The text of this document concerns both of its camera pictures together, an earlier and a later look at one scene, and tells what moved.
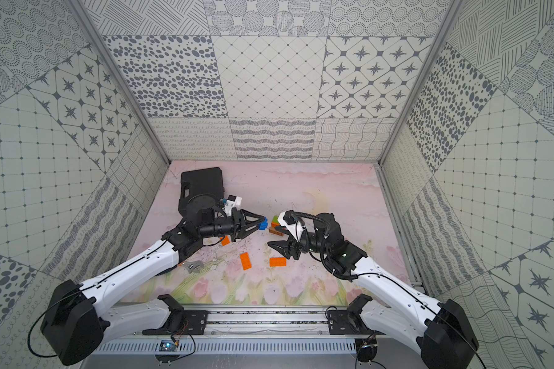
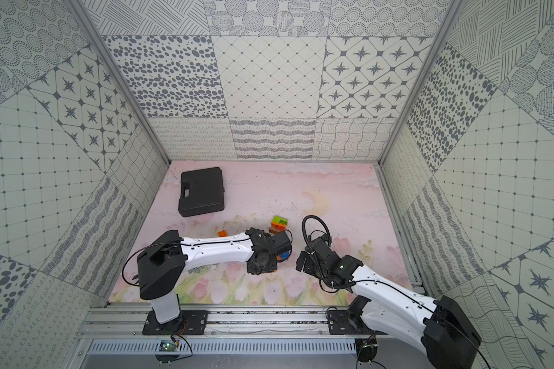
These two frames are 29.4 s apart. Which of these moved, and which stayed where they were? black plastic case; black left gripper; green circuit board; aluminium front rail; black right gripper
Moved: black left gripper; black right gripper
Stayed: green circuit board; aluminium front rail; black plastic case
